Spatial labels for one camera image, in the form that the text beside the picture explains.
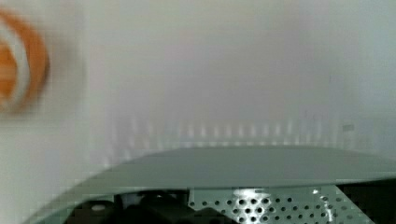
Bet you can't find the orange slice toy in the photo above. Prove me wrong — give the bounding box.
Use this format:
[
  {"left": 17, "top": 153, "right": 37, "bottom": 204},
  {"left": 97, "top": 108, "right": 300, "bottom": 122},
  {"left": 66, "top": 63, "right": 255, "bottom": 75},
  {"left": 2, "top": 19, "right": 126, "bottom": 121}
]
[{"left": 1, "top": 7, "right": 50, "bottom": 115}]

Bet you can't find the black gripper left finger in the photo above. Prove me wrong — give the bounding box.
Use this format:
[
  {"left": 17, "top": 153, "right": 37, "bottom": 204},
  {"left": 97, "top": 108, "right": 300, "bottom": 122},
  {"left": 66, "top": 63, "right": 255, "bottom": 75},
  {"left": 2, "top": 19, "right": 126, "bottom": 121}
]
[{"left": 66, "top": 190, "right": 237, "bottom": 224}]

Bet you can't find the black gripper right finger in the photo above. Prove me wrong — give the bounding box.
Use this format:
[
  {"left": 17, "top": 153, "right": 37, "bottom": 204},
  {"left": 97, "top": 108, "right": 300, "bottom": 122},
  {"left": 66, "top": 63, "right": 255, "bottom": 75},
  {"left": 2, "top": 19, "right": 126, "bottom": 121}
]
[{"left": 338, "top": 180, "right": 396, "bottom": 224}]

